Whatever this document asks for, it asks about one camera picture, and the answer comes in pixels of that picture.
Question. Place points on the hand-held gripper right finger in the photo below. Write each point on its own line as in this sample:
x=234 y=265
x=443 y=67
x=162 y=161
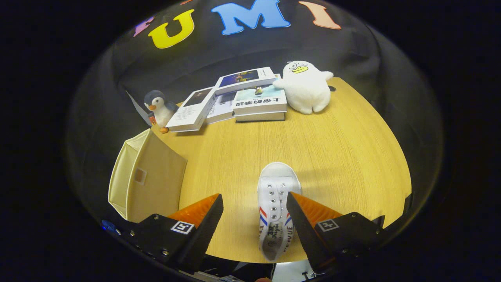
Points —
x=307 y=237

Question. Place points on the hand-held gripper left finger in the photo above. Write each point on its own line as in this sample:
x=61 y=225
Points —
x=197 y=239

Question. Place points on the white canvas shoe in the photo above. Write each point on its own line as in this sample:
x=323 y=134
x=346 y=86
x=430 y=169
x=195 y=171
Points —
x=274 y=188

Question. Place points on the beige fabric storage box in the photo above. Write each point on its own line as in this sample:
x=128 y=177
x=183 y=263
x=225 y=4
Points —
x=156 y=176

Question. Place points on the white book dark portrait cover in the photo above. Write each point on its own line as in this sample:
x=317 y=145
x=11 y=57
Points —
x=191 y=109

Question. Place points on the white book with text cover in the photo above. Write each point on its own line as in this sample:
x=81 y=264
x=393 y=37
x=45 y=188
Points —
x=221 y=111

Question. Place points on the penguin plush toy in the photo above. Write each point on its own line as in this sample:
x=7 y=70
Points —
x=162 y=111

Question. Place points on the book with pale teal cover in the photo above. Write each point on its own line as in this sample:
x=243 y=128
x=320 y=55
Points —
x=258 y=100

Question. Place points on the white duck plush toy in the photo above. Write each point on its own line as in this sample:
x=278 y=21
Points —
x=305 y=90

